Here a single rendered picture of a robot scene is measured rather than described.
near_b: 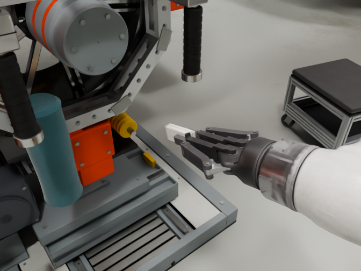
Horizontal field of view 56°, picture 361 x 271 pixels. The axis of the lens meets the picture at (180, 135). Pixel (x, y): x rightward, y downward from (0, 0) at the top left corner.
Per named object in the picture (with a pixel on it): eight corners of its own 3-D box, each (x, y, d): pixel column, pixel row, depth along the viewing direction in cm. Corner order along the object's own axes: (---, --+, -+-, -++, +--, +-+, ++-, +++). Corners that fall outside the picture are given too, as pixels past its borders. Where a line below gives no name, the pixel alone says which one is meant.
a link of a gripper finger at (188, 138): (241, 168, 53) (235, 172, 52) (191, 150, 61) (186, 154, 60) (238, 147, 51) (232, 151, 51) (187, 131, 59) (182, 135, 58)
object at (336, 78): (277, 123, 187) (289, 66, 166) (329, 109, 198) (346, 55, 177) (332, 173, 156) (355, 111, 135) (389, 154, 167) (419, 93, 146)
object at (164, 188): (130, 151, 155) (128, 134, 149) (178, 198, 133) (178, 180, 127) (19, 202, 131) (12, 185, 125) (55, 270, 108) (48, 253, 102)
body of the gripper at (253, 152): (289, 132, 49) (239, 120, 56) (253, 158, 44) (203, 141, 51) (291, 175, 52) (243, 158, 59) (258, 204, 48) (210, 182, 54)
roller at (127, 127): (96, 96, 117) (93, 81, 113) (143, 137, 98) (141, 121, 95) (80, 101, 114) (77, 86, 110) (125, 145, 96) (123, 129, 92)
